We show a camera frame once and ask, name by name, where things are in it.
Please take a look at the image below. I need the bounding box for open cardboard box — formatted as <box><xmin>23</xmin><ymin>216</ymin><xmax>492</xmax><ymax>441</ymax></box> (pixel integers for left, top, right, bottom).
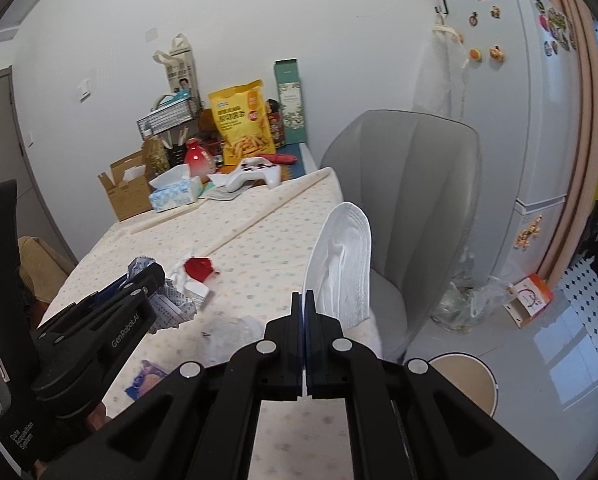
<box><xmin>97</xmin><ymin>150</ymin><xmax>154</xmax><ymax>222</ymax></box>

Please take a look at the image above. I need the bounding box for blue mat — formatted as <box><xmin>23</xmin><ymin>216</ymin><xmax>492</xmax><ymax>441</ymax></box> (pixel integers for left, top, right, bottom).
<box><xmin>274</xmin><ymin>142</ymin><xmax>320</xmax><ymax>181</ymax></box>

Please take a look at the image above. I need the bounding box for black wire basket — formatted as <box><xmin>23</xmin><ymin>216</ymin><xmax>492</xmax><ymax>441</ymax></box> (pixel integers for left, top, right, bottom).
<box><xmin>137</xmin><ymin>94</ymin><xmax>202</xmax><ymax>138</ymax></box>

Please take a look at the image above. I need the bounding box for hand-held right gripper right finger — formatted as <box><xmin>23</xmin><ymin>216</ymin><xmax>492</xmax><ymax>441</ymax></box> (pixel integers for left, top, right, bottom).
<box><xmin>304</xmin><ymin>291</ymin><xmax>550</xmax><ymax>480</ymax></box>

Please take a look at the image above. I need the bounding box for tall green box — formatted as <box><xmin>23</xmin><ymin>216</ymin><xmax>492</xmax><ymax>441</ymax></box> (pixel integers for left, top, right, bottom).
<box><xmin>273</xmin><ymin>58</ymin><xmax>310</xmax><ymax>147</ymax></box>

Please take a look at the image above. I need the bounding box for clear plastic bag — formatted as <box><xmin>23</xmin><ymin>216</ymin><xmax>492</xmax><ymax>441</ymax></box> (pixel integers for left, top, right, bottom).
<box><xmin>431</xmin><ymin>260</ymin><xmax>517</xmax><ymax>333</ymax></box>

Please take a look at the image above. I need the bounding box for printed foil wrapper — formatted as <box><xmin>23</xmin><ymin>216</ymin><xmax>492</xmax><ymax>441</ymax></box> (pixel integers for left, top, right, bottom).
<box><xmin>126</xmin><ymin>256</ymin><xmax>198</xmax><ymax>333</ymax></box>

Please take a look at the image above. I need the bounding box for pale green paper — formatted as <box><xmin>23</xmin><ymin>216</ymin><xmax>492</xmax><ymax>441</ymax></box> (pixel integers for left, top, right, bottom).
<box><xmin>201</xmin><ymin>182</ymin><xmax>252</xmax><ymax>202</ymax></box>

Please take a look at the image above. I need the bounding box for blue tissue box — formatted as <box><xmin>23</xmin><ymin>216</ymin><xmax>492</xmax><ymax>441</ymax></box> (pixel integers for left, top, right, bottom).
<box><xmin>148</xmin><ymin>164</ymin><xmax>204</xmax><ymax>213</ymax></box>

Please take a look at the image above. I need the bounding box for white hanging plastic bag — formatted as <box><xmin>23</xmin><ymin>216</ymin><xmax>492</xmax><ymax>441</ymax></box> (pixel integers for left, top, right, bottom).
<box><xmin>413</xmin><ymin>25</ymin><xmax>467</xmax><ymax>123</ymax></box>

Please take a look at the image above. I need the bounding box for blue purple wrapper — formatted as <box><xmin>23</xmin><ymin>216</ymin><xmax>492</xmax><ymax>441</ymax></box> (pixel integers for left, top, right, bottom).
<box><xmin>124</xmin><ymin>359</ymin><xmax>170</xmax><ymax>393</ymax></box>

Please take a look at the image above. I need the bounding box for dark red tin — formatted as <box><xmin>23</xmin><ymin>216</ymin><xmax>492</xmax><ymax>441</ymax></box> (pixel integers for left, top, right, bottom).
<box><xmin>266</xmin><ymin>100</ymin><xmax>286</xmax><ymax>150</ymax></box>

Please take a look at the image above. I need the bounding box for clear plastic wrapper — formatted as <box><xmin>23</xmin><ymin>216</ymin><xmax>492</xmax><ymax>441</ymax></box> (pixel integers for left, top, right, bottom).
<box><xmin>199</xmin><ymin>314</ymin><xmax>267</xmax><ymax>367</ymax></box>

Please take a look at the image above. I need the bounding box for brown chair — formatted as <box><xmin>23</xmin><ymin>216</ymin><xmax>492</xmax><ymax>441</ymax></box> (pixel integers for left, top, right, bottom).
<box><xmin>18</xmin><ymin>236</ymin><xmax>77</xmax><ymax>303</ymax></box>

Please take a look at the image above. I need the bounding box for cluster of fridge magnets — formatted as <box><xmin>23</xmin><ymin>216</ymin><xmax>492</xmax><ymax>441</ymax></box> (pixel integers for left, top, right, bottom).
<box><xmin>535</xmin><ymin>0</ymin><xmax>580</xmax><ymax>56</ymax></box>

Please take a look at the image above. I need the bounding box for printed paper tote bag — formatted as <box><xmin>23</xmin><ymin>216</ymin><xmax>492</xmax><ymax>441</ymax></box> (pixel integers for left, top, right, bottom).
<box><xmin>153</xmin><ymin>33</ymin><xmax>200</xmax><ymax>106</ymax></box>

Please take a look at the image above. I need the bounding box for white game controller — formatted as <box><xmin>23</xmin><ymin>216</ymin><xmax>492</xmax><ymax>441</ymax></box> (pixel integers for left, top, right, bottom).
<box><xmin>214</xmin><ymin>156</ymin><xmax>282</xmax><ymax>193</ymax></box>

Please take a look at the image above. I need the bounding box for popcorn magnet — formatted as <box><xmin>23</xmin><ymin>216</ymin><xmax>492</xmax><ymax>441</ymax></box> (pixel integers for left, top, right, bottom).
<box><xmin>513</xmin><ymin>215</ymin><xmax>544</xmax><ymax>251</ymax></box>

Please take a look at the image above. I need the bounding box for brown patterned pouch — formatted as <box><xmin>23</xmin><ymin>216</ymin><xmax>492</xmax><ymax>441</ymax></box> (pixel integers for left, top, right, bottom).
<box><xmin>141</xmin><ymin>138</ymin><xmax>172</xmax><ymax>176</ymax></box>

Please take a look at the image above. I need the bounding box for orange and white box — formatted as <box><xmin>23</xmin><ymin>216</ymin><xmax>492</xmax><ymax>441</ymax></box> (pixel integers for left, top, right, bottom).
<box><xmin>508</xmin><ymin>274</ymin><xmax>556</xmax><ymax>328</ymax></box>

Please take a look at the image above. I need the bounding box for white refrigerator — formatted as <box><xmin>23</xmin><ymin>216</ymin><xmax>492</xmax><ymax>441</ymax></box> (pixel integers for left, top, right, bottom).
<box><xmin>414</xmin><ymin>0</ymin><xmax>587</xmax><ymax>281</ymax></box>

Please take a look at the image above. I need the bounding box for red and white wrapper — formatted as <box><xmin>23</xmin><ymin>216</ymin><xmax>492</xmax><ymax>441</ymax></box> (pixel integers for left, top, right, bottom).
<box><xmin>171</xmin><ymin>256</ymin><xmax>220</xmax><ymax>309</ymax></box>

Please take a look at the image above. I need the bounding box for pink curtain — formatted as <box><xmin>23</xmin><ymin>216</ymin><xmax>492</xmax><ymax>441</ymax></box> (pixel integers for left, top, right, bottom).
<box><xmin>521</xmin><ymin>0</ymin><xmax>598</xmax><ymax>286</ymax></box>

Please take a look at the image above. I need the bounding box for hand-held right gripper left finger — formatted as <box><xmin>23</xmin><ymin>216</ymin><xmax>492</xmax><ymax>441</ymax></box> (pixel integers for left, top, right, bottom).
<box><xmin>41</xmin><ymin>291</ymin><xmax>306</xmax><ymax>480</ymax></box>

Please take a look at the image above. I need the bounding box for beige round waste bin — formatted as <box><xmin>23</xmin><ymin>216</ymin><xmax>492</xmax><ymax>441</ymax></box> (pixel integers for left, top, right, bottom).
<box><xmin>428</xmin><ymin>352</ymin><xmax>500</xmax><ymax>418</ymax></box>

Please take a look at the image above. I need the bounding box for grey upholstered chair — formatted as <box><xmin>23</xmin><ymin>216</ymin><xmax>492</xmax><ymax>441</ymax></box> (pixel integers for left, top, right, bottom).
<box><xmin>319</xmin><ymin>109</ymin><xmax>481</xmax><ymax>363</ymax></box>

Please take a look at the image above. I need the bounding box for red and white vase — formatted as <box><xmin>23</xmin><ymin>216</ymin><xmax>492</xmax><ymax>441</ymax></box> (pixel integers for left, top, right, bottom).
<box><xmin>184</xmin><ymin>137</ymin><xmax>216</xmax><ymax>178</ymax></box>

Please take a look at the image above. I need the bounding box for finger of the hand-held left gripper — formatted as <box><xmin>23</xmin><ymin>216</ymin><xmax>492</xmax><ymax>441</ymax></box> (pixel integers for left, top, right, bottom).
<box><xmin>121</xmin><ymin>262</ymin><xmax>166</xmax><ymax>308</ymax></box>
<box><xmin>86</xmin><ymin>280</ymin><xmax>130</xmax><ymax>307</ymax></box>

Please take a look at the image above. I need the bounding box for black utensil holder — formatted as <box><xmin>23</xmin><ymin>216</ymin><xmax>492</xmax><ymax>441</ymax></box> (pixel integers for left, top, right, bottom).
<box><xmin>163</xmin><ymin>130</ymin><xmax>190</xmax><ymax>163</ymax></box>

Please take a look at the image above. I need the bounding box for yellow snack bag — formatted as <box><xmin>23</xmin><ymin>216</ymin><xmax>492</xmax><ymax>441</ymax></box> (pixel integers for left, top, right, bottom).
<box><xmin>208</xmin><ymin>79</ymin><xmax>277</xmax><ymax>167</ymax></box>

